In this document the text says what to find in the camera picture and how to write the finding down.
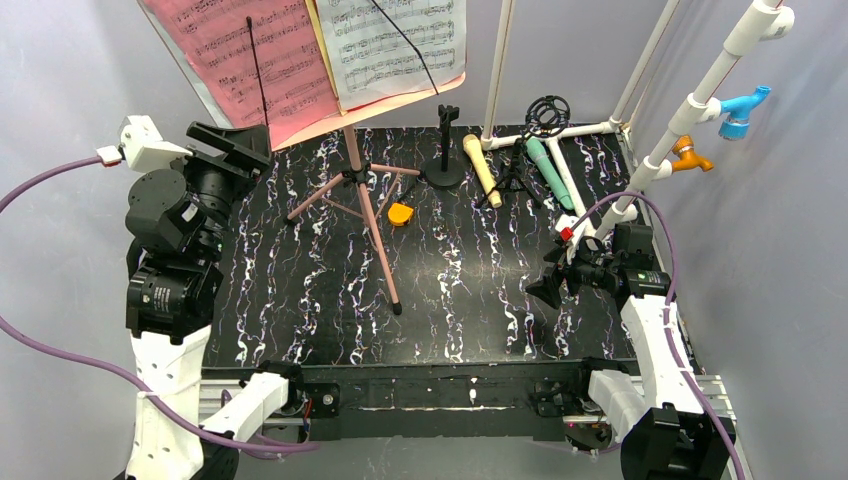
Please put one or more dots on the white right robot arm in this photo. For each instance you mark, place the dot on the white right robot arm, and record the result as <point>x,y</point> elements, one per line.
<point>661,426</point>

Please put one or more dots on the white sheet music page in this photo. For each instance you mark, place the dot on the white sheet music page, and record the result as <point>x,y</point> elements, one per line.
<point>380,49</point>

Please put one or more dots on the small black tripod stand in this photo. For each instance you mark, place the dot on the small black tripod stand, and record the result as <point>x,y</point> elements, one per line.
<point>545,118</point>

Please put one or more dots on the white PVC pipe frame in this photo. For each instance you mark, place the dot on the white PVC pipe frame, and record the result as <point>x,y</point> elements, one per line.
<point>716,50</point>

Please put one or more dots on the right robot arm base mount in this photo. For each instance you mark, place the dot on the right robot arm base mount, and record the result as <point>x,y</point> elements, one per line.
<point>584,421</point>

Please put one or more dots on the pink sheet music page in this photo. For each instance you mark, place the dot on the pink sheet music page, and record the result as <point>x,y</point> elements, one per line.
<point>250,62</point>

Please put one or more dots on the black microphone stand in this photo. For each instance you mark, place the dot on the black microphone stand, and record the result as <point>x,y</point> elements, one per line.
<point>442,172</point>

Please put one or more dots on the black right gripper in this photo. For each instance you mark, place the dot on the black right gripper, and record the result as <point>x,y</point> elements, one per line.
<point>566,278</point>

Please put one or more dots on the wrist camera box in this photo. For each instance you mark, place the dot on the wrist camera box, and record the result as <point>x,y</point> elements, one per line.
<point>570,230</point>
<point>144,148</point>

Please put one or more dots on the cream yellow microphone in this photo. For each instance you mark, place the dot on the cream yellow microphone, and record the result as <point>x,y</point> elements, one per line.
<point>472,147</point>

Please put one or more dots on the orange pipe fitting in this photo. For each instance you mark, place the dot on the orange pipe fitting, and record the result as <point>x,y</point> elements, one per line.
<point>687,157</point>

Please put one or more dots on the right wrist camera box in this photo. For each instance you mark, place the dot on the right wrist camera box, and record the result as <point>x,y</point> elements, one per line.
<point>570,230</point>

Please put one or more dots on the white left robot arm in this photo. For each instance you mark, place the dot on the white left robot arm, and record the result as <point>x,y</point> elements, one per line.
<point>178,210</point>

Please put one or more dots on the green microphone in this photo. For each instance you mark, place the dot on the green microphone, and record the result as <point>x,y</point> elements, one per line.
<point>538,154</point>

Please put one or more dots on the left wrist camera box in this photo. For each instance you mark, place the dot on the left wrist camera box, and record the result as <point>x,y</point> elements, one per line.
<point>144,148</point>

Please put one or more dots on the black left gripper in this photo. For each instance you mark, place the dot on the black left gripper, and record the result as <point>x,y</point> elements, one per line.
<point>234,159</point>

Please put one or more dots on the orange tape measure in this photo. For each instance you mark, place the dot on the orange tape measure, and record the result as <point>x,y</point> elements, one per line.
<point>400,215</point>

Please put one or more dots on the blue pipe fitting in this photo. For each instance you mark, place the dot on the blue pipe fitting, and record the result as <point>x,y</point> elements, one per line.
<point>737,112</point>

